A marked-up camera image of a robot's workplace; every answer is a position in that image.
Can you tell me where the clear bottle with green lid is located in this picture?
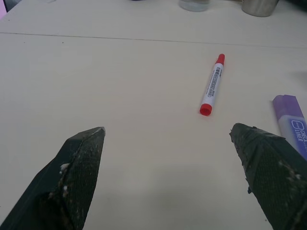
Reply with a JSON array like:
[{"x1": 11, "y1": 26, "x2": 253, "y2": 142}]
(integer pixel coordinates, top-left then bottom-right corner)
[{"x1": 178, "y1": 0, "x2": 211, "y2": 12}]

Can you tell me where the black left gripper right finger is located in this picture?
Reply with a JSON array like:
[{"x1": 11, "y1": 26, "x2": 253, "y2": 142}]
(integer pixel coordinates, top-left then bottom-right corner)
[{"x1": 229, "y1": 123, "x2": 307, "y2": 230}]

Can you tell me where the stainless steel cup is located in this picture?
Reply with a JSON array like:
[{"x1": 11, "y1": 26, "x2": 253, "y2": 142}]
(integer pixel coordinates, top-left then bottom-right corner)
[{"x1": 241, "y1": 0, "x2": 280, "y2": 17}]

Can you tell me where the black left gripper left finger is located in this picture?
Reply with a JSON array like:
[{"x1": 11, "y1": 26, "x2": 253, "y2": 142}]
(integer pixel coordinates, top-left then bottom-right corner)
[{"x1": 0, "y1": 126, "x2": 106, "y2": 230}]

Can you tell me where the red whiteboard marker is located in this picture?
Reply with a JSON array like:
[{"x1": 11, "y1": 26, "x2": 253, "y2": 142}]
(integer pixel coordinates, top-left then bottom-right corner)
[{"x1": 199, "y1": 53, "x2": 226, "y2": 117}]

